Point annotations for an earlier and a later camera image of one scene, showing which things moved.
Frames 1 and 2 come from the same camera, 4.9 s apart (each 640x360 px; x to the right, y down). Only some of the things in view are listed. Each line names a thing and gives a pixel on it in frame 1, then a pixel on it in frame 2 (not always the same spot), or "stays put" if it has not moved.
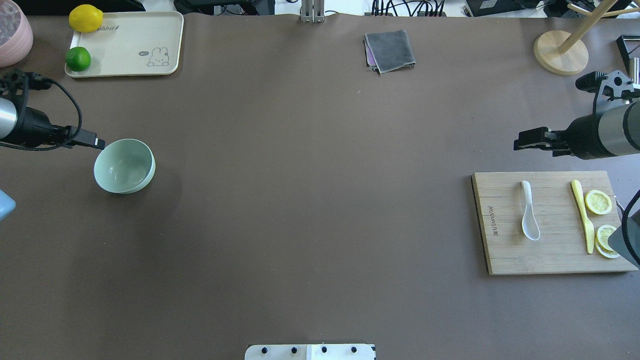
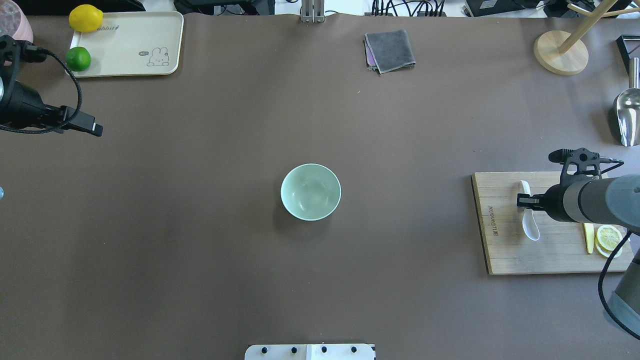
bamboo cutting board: x=548 y=222 to x=622 y=258
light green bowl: x=125 y=166 to x=311 y=192
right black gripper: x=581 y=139 to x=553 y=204
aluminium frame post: x=312 y=11 stays put
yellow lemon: x=85 y=18 stays put
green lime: x=78 y=59 stays put
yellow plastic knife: x=588 y=229 stays put
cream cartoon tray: x=132 y=43 stays put
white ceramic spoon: x=529 y=225 stays put
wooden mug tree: x=565 y=53 stays put
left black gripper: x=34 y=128 to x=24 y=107
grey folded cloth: x=388 y=51 stays put
